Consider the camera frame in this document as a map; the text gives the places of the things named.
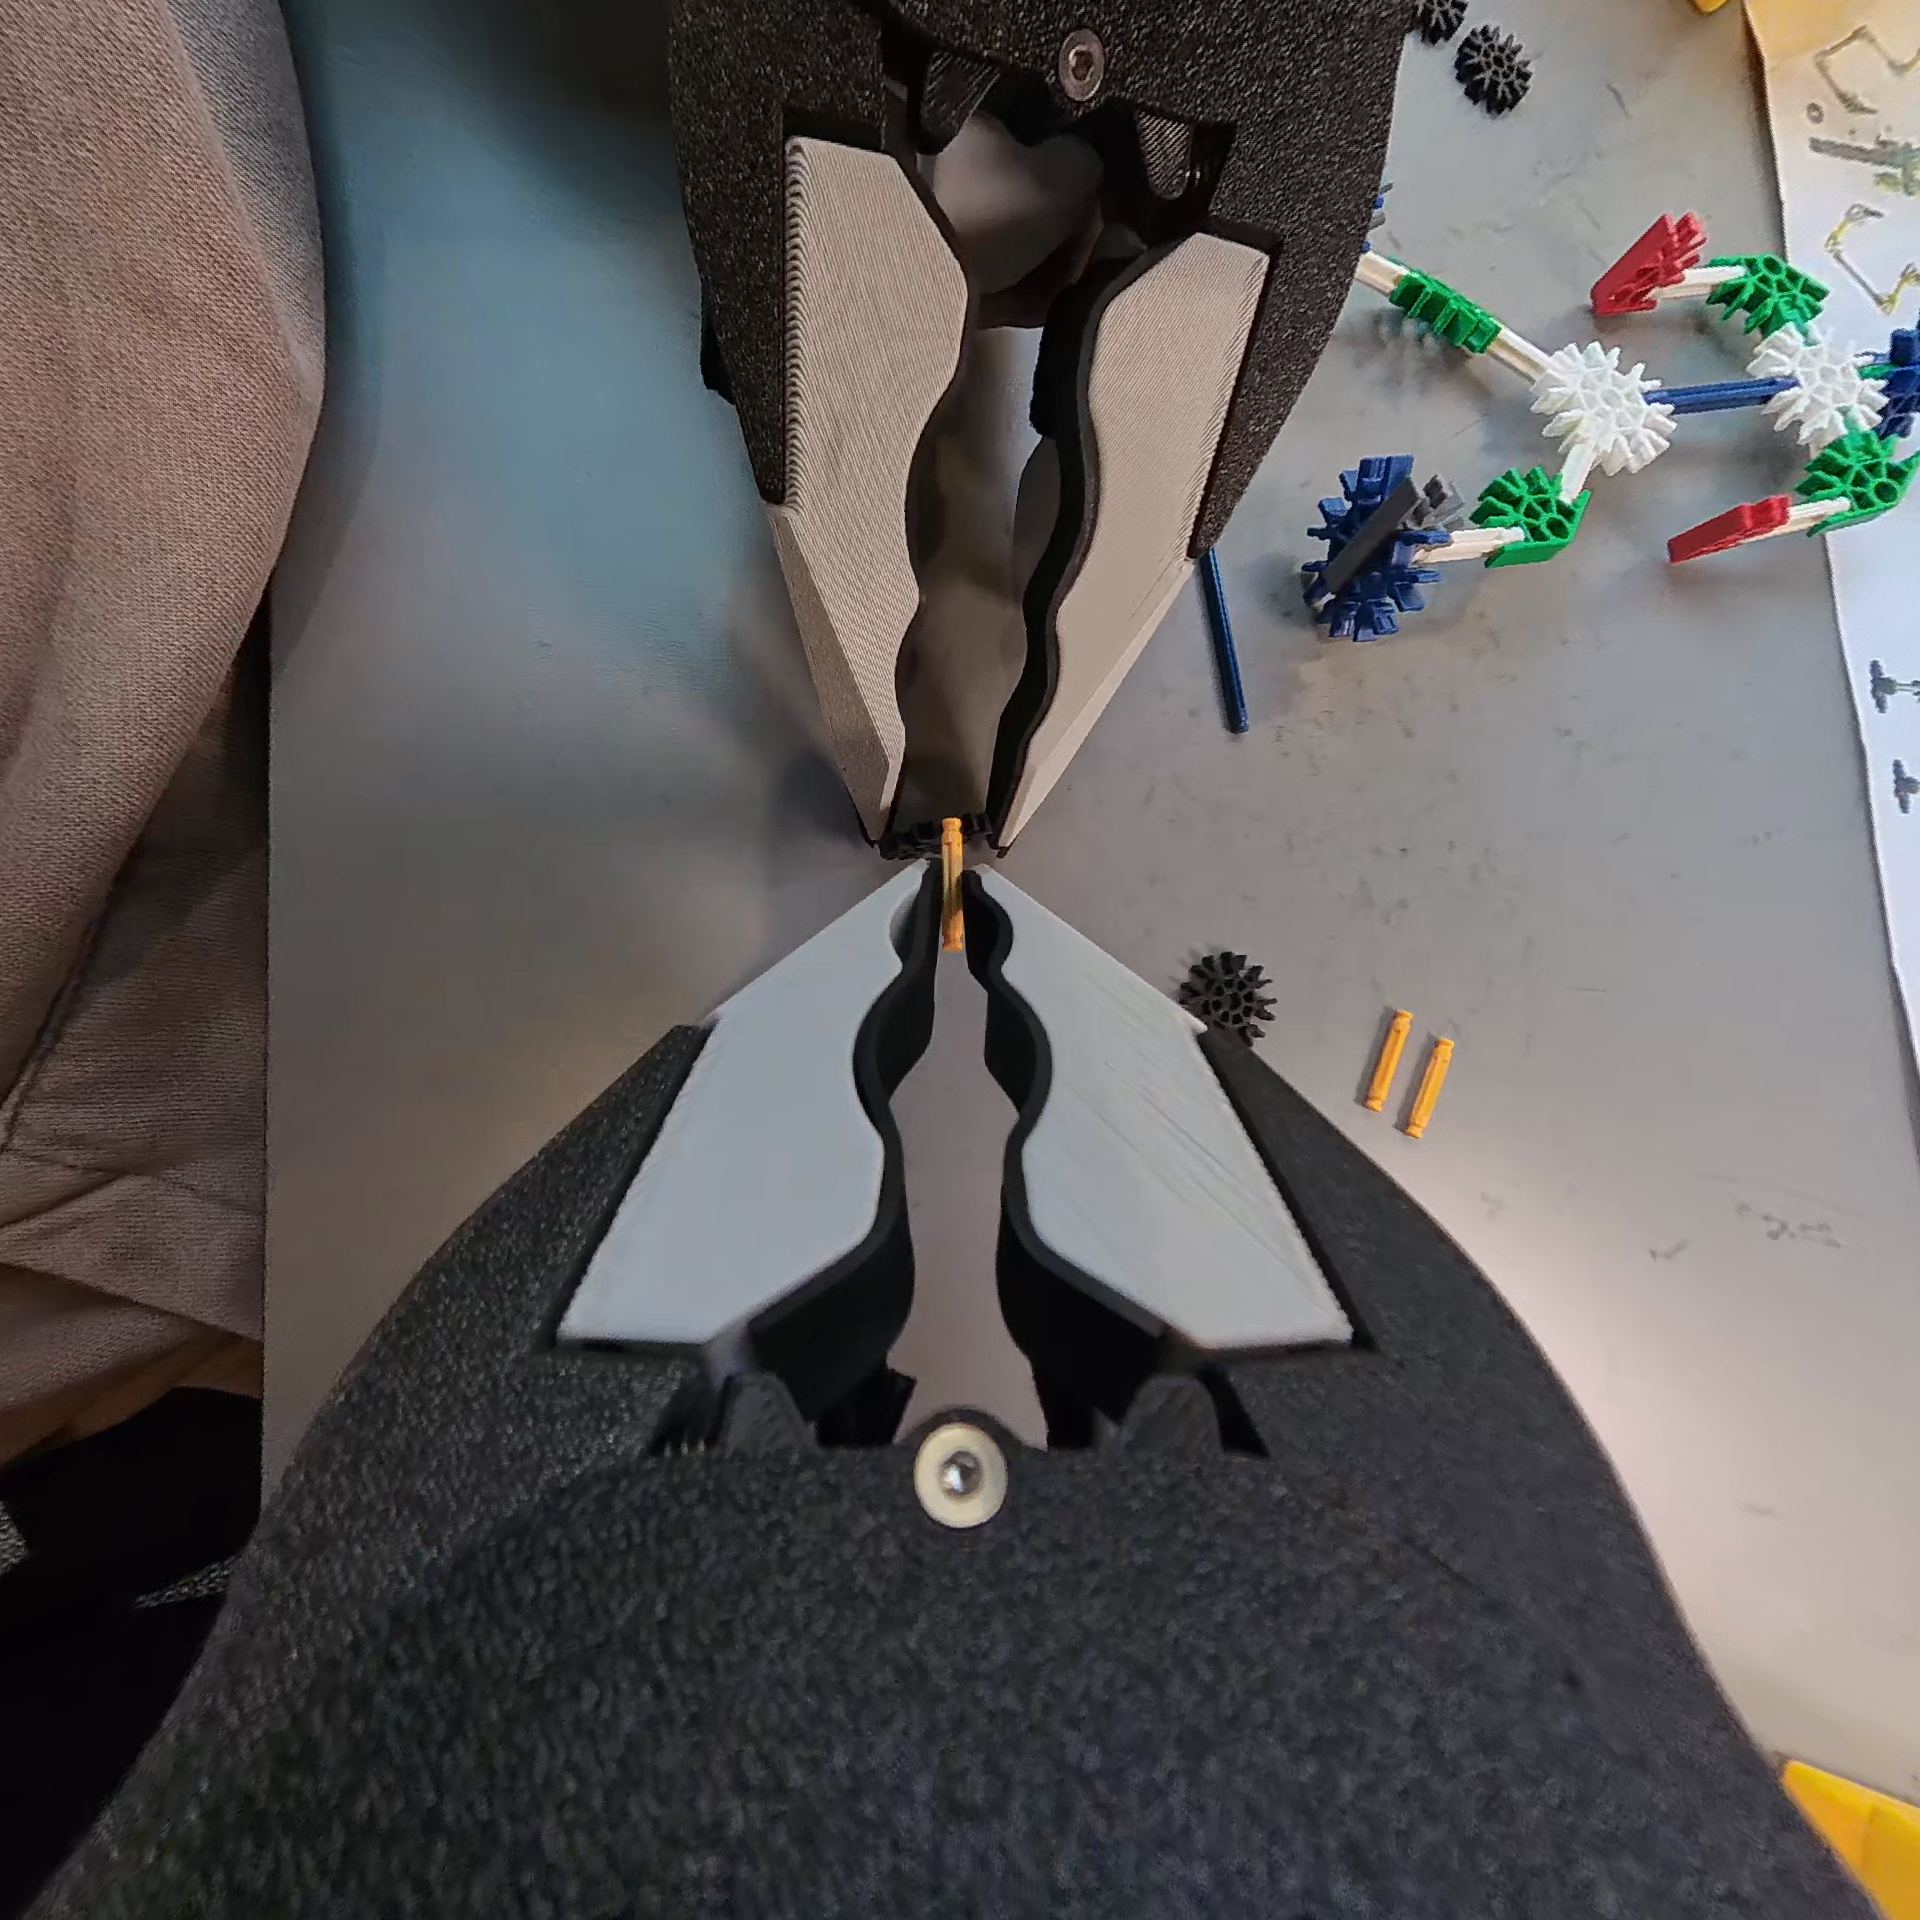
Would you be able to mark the multicolour toy construction model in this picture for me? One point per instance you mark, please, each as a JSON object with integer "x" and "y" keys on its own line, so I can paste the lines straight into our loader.
{"x": 1598, "y": 404}

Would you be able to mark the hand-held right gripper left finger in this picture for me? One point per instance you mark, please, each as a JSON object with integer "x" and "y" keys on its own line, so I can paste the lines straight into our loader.
{"x": 735, "y": 1184}

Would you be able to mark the folded white instruction sheet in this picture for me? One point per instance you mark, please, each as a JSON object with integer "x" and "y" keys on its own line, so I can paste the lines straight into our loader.
{"x": 1882, "y": 675}

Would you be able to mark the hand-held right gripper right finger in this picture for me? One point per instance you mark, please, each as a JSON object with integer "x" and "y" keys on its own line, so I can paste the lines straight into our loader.
{"x": 1170, "y": 1184}

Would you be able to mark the grey desk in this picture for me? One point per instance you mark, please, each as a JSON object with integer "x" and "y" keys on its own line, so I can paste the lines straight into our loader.
{"x": 525, "y": 751}

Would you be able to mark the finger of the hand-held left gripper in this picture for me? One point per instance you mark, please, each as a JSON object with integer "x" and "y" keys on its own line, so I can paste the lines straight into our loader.
{"x": 1170, "y": 421}
{"x": 855, "y": 404}

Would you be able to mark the yellow plastic bin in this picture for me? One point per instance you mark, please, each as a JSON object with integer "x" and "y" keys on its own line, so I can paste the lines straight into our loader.
{"x": 1869, "y": 1839}

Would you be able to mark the long blue toy rod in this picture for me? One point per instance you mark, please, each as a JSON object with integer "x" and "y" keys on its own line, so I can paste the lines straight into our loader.
{"x": 1227, "y": 644}

